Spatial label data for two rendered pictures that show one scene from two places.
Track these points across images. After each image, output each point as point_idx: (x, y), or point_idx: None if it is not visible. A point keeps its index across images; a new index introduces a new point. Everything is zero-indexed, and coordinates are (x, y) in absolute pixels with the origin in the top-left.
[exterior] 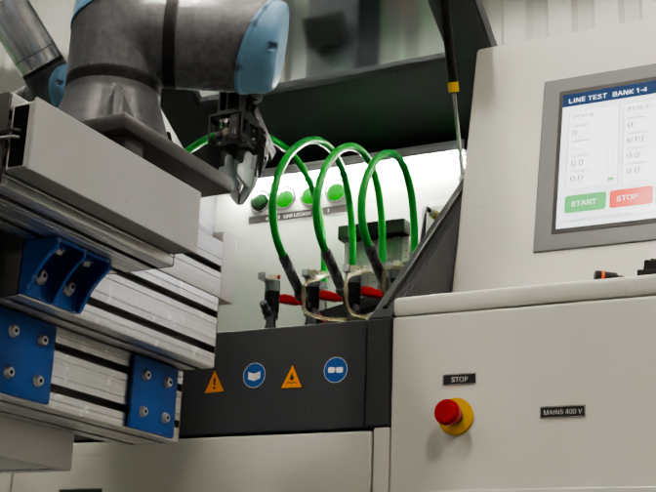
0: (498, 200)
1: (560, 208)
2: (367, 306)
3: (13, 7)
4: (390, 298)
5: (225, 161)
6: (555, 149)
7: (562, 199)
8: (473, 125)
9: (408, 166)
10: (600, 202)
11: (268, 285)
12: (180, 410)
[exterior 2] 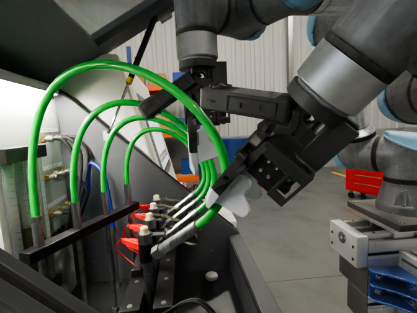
0: (154, 156)
1: (161, 161)
2: (105, 225)
3: None
4: (228, 220)
5: (208, 136)
6: (151, 132)
7: (159, 156)
8: (136, 109)
9: (20, 91)
10: (162, 158)
11: (151, 237)
12: (347, 294)
